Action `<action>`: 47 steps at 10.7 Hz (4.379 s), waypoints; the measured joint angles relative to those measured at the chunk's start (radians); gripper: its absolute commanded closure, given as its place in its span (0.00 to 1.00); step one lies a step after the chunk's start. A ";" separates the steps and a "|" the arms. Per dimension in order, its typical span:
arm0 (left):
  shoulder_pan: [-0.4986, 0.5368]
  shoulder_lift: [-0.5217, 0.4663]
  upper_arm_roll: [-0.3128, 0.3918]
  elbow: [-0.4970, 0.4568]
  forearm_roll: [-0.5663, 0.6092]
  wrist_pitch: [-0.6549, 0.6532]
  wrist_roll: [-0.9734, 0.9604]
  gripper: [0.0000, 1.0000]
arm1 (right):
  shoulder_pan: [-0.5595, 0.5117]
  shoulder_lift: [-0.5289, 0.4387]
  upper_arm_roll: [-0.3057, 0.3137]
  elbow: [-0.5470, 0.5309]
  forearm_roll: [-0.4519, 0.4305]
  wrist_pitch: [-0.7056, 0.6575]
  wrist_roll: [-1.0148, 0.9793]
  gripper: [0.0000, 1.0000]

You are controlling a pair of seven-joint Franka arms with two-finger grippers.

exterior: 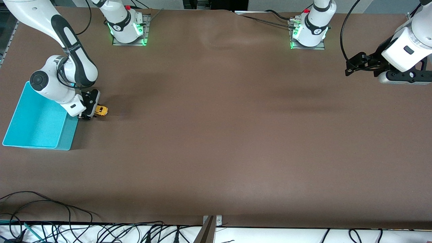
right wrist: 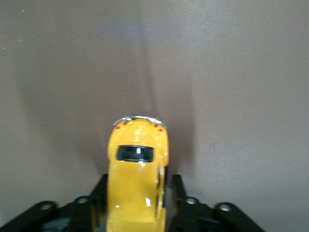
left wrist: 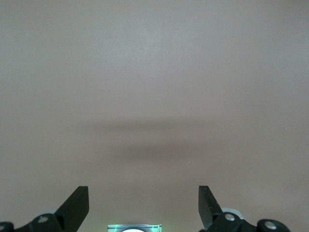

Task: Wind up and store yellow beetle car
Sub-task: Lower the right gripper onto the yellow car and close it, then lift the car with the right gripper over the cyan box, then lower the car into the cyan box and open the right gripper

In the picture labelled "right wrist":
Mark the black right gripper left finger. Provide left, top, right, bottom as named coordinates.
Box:
left=0, top=173, right=109, bottom=232

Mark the yellow beetle toy car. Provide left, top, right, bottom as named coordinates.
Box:
left=107, top=116, right=171, bottom=232

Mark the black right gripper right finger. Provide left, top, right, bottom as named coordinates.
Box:
left=165, top=174, right=266, bottom=232

